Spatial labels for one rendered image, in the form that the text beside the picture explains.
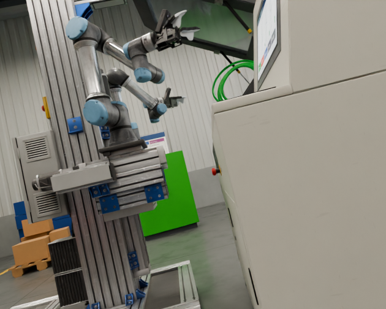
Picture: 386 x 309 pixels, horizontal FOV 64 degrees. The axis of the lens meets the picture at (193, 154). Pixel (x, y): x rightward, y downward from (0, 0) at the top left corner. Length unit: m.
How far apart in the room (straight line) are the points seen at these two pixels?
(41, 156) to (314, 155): 1.41
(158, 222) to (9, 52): 6.77
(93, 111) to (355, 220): 1.15
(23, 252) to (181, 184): 2.59
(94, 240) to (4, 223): 7.63
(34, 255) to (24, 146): 3.71
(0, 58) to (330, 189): 9.70
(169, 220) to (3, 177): 5.48
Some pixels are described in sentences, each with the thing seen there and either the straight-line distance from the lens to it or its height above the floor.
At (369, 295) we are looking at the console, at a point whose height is 0.40.
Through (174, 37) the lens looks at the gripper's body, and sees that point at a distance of 1.40.
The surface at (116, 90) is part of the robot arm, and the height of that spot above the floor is 1.54.
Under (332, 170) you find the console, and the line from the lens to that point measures 0.89.
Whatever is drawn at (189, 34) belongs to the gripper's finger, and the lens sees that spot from 1.49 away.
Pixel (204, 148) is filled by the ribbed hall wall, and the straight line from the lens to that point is 8.42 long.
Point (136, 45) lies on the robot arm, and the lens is 1.48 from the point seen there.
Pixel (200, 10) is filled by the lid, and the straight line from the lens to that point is 1.98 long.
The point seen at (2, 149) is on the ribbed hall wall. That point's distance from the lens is 9.46.
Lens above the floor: 0.79
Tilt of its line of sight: 4 degrees up
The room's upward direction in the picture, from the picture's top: 14 degrees counter-clockwise
